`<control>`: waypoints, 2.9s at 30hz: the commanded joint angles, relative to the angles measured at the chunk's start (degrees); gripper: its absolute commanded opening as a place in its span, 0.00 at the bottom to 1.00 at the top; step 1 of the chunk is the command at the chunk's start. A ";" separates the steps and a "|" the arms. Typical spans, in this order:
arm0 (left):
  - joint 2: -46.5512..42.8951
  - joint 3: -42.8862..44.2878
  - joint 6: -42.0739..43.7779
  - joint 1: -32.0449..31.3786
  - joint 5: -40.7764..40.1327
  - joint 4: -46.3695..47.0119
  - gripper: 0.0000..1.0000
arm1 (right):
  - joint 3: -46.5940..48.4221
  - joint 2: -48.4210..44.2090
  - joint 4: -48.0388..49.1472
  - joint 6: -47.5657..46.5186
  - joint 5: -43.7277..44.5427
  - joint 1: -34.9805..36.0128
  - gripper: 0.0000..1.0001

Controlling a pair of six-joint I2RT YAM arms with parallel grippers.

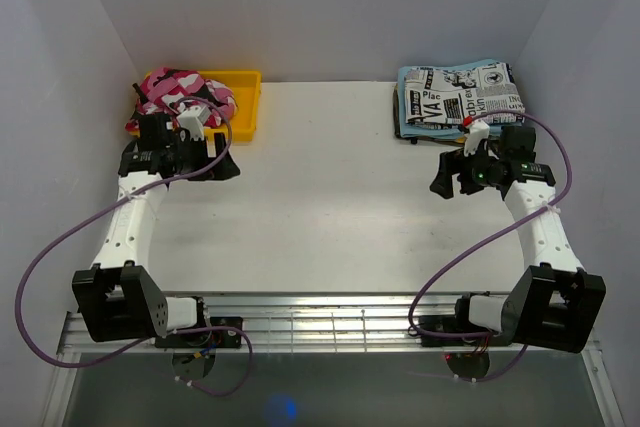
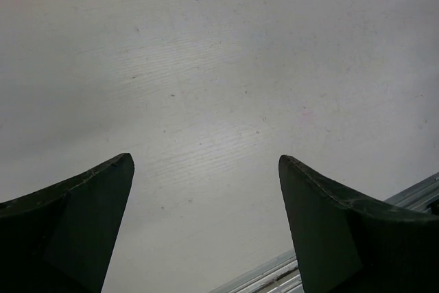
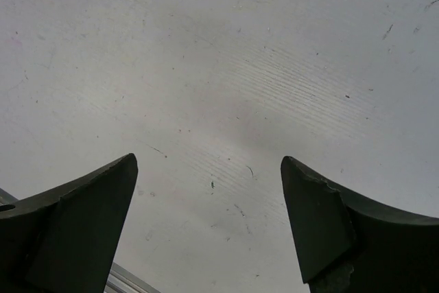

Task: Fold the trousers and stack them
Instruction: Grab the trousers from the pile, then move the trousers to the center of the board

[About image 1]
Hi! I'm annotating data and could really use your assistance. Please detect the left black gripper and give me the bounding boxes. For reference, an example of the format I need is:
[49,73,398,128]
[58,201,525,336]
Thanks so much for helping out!
[167,133,240,182]

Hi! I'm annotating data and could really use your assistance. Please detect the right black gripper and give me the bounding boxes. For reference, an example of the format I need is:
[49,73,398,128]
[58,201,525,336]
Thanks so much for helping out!
[429,141,503,199]

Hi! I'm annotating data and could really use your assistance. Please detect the pink camouflage trousers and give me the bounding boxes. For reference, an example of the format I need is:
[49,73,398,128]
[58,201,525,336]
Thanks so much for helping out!
[125,67,238,134]

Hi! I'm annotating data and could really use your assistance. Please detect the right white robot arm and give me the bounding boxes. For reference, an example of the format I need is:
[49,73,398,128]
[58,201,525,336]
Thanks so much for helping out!
[430,120,606,353]

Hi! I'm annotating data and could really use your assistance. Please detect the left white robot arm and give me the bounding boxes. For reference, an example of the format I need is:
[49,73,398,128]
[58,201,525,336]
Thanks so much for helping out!
[72,106,240,347]

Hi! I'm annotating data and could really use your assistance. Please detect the newspaper print folded trousers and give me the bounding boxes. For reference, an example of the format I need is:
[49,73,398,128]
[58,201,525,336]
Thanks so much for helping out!
[396,59,525,136]

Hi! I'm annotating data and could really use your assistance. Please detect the yellow plastic tray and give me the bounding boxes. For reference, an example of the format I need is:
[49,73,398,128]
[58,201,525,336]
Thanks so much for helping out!
[132,70,263,143]

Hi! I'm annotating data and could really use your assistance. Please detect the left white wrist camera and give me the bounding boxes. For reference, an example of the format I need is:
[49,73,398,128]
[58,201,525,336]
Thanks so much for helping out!
[177,105,211,141]

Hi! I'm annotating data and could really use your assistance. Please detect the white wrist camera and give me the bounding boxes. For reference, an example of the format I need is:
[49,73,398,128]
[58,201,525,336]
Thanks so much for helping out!
[177,105,211,141]
[463,117,490,157]

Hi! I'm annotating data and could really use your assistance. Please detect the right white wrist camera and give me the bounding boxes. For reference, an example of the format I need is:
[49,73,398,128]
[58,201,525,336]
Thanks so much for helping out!
[463,117,490,157]

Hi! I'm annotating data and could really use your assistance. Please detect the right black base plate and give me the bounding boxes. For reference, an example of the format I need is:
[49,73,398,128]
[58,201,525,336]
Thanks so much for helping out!
[418,315,509,348]

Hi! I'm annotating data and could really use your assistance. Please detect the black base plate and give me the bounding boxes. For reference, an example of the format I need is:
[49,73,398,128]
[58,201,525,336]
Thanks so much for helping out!
[154,316,244,350]
[418,315,509,348]

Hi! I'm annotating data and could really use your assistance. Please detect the aluminium rail frame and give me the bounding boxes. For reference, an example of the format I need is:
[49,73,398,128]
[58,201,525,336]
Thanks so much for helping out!
[43,295,624,426]

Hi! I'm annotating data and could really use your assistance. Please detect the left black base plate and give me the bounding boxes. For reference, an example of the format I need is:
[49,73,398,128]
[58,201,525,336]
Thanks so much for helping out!
[154,316,244,350]

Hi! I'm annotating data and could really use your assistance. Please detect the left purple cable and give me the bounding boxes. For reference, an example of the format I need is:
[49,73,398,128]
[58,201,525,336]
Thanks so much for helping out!
[15,96,254,397]

